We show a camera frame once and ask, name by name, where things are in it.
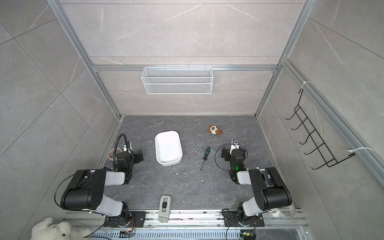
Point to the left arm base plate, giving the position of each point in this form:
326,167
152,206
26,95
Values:
133,219

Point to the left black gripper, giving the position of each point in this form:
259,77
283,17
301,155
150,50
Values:
137,156

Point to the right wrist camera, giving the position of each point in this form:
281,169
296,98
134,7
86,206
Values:
235,144

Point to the black wire hook rack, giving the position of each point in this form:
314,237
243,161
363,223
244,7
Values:
314,136

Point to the clear tape roll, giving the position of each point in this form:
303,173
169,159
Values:
287,213

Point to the white zip tie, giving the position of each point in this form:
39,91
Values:
360,148

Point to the white plastic bin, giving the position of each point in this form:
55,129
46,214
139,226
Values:
168,148

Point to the white grey label maker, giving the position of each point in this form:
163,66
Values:
164,210

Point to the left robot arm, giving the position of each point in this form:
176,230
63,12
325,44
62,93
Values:
85,192

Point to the white wire mesh basket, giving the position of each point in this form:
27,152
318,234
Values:
178,80

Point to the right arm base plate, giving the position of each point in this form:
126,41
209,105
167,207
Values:
234,219

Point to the small round tape roll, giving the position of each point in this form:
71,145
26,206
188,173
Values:
111,153

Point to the white fluffy plush toy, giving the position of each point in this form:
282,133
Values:
46,230

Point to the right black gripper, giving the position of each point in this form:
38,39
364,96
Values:
225,151

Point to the green black screwdriver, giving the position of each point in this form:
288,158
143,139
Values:
206,154

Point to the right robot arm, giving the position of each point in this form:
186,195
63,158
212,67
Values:
269,189

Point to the brown white plush toy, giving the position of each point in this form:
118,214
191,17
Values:
215,130

